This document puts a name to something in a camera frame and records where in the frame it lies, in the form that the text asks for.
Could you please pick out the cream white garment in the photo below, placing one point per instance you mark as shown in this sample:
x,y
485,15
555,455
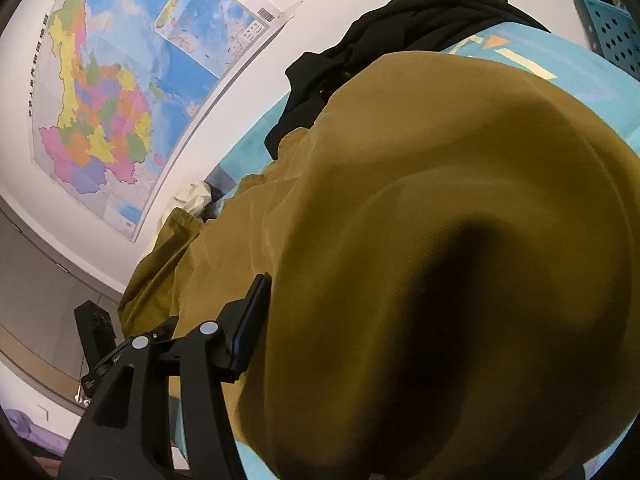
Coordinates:
x,y
192,199

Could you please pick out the blue perforated plastic basket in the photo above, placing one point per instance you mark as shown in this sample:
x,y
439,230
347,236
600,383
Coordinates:
x,y
615,30

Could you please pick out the colourful wall map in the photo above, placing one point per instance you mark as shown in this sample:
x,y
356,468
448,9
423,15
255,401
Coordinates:
x,y
125,110

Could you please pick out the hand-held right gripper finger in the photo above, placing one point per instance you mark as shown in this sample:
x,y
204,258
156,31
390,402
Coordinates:
x,y
250,312

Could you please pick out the olive green jacket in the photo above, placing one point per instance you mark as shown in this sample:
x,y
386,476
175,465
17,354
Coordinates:
x,y
450,185

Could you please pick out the black garment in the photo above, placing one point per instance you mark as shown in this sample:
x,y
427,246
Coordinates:
x,y
400,25

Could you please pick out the purple cloth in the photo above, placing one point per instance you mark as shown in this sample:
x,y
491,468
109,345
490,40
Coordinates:
x,y
35,432

